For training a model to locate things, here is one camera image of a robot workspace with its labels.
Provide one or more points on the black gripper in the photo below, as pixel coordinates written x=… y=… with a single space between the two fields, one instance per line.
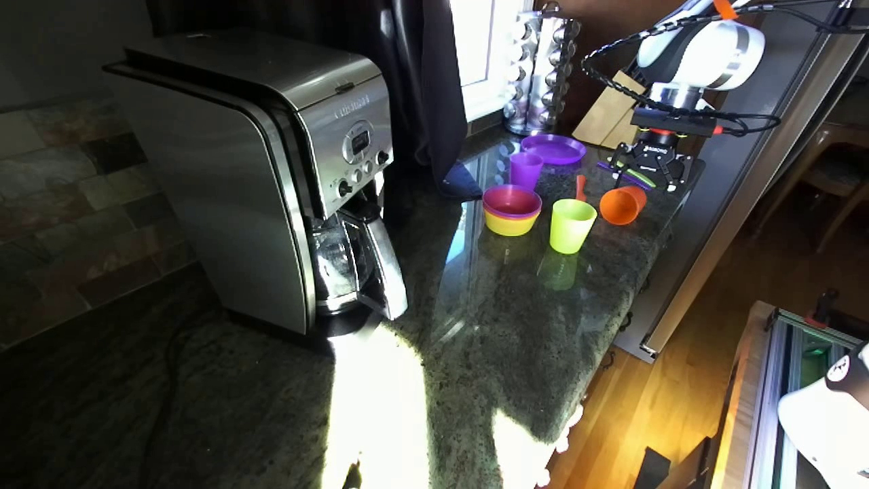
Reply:
x=658 y=152

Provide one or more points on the orange plastic cup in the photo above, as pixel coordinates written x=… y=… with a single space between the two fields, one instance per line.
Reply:
x=624 y=206

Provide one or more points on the small purple plastic cup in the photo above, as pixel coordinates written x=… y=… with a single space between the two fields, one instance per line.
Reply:
x=525 y=170

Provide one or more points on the green plastic cup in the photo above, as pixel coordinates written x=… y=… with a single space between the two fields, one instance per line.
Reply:
x=572 y=227

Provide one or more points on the green plastic knife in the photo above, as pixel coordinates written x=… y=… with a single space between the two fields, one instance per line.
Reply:
x=640 y=178

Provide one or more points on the purple plastic knife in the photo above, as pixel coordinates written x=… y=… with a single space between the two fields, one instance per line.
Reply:
x=610 y=167

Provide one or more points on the orange plastic utensil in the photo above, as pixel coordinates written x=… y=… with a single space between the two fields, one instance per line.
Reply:
x=582 y=184

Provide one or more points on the wooden knife block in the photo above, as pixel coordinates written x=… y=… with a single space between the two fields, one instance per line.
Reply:
x=605 y=112

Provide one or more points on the purple plastic plate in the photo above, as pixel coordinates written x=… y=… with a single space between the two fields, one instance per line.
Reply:
x=555 y=149

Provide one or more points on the yellow plastic bowl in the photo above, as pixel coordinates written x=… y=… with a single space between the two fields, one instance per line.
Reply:
x=510 y=229

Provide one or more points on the wooden chair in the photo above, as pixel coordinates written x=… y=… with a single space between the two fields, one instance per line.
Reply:
x=838 y=178

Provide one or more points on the dark blue cloth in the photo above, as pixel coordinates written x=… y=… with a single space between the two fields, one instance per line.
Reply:
x=464 y=180

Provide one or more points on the metal framed glass panel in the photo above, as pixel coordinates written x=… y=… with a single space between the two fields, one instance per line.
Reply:
x=750 y=398

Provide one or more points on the black floor vent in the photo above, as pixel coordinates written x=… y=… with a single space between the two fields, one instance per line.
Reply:
x=652 y=466

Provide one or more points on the stainless steel coffee maker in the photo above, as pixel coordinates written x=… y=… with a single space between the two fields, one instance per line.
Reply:
x=234 y=180

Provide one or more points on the window with white frame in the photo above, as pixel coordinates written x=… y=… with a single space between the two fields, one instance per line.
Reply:
x=491 y=43

